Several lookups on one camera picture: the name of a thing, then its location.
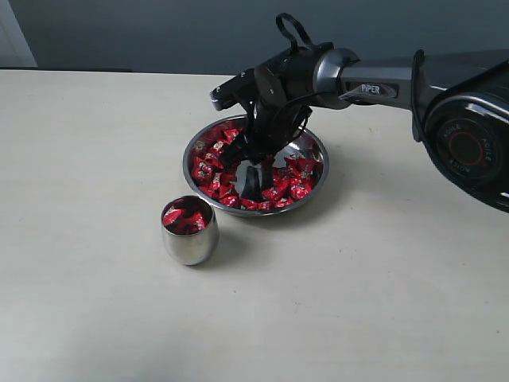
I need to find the red candy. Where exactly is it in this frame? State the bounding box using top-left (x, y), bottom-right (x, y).
top-left (293, 157), bottom-right (320, 180)
top-left (223, 128), bottom-right (242, 145)
top-left (161, 206), bottom-right (185, 230)
top-left (185, 212), bottom-right (208, 235)
top-left (262, 184), bottom-right (288, 202)
top-left (288, 178), bottom-right (313, 201)
top-left (191, 157), bottom-right (215, 184)

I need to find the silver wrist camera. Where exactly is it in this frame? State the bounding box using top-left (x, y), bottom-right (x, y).
top-left (209, 68), bottom-right (259, 111)

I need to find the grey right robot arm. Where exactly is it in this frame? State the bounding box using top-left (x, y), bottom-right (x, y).
top-left (211, 44), bottom-right (508, 211)

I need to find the steel cup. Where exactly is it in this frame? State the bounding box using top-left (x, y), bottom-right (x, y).
top-left (161, 195), bottom-right (220, 266)

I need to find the round steel plate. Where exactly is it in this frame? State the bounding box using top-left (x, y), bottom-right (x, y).
top-left (183, 115), bottom-right (329, 218)

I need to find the red wrapped candy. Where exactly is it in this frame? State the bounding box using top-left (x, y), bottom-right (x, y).
top-left (262, 184), bottom-right (288, 202)
top-left (191, 157), bottom-right (215, 184)
top-left (223, 128), bottom-right (242, 145)
top-left (288, 178), bottom-right (313, 201)
top-left (293, 157), bottom-right (320, 180)

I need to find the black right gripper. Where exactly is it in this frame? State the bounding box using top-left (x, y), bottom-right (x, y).
top-left (220, 98), bottom-right (313, 190)

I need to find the black cable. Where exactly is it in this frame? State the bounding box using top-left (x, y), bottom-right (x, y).
top-left (274, 12), bottom-right (319, 136)

